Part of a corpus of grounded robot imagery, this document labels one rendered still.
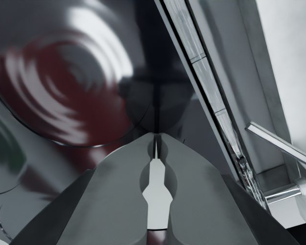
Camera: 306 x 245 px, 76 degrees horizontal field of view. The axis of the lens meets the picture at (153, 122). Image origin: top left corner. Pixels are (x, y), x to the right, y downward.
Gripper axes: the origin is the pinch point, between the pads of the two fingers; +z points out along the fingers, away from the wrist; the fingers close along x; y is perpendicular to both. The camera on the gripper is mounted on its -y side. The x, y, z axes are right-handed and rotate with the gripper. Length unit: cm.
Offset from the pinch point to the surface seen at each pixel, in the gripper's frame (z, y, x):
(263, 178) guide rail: 8.2, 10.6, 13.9
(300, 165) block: 2.6, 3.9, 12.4
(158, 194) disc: 1.2, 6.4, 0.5
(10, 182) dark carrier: 1.3, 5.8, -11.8
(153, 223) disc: 1.3, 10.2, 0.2
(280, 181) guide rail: 7.1, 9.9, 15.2
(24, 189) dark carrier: 1.2, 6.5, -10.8
